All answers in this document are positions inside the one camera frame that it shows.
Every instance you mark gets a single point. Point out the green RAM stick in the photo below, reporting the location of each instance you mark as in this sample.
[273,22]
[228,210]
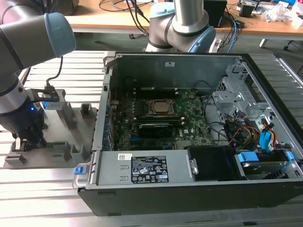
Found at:
[55,143]

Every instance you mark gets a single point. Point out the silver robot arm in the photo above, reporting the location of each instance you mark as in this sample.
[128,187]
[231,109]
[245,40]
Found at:
[28,42]

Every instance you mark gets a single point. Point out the black RAM stick silver label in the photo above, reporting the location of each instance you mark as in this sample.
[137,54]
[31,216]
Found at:
[148,89]

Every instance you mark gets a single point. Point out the grey parts rack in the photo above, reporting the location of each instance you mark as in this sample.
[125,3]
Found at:
[59,127]

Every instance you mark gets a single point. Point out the blue case latch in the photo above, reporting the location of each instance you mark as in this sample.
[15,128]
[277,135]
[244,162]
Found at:
[79,170]

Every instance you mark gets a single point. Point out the grey power supply with label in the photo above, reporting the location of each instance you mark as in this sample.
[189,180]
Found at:
[113,165]

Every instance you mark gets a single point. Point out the wide black box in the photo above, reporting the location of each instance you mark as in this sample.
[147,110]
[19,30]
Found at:
[66,6]

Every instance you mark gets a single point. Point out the wooden desk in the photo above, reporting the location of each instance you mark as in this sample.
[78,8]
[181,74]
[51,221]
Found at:
[106,21]

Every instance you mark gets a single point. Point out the black graphics card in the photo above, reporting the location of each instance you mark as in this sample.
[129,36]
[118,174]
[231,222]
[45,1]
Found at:
[155,130]

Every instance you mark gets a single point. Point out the silver CPU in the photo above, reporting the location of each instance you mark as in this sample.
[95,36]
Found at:
[163,107]

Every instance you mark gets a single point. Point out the black and grey PC case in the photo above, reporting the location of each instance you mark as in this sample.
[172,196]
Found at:
[165,201]

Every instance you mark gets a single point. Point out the round coin battery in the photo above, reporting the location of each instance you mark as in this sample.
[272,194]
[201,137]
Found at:
[191,96]

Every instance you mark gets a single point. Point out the green motherboard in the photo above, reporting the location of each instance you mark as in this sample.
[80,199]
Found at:
[194,113]

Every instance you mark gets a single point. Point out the black fan shroud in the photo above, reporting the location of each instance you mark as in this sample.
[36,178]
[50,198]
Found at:
[213,163]

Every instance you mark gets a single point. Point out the grey metal drive cage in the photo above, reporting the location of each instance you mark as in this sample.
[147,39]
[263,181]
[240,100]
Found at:
[227,97]

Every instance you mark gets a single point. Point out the white power strip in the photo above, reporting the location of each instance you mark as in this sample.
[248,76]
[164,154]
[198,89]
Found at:
[216,45]

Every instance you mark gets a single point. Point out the tall black desktop box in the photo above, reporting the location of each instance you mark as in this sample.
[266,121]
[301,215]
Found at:
[215,11]

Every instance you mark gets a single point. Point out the hard disk in blue carrier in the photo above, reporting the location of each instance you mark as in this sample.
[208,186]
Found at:
[247,158]

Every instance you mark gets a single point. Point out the small black device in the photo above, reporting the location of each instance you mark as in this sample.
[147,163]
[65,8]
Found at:
[246,10]

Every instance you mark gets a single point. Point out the clear plastic bag pile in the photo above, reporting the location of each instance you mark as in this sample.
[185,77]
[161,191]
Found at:
[277,11]

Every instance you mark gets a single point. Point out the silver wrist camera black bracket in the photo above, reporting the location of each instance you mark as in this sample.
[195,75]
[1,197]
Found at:
[55,105]

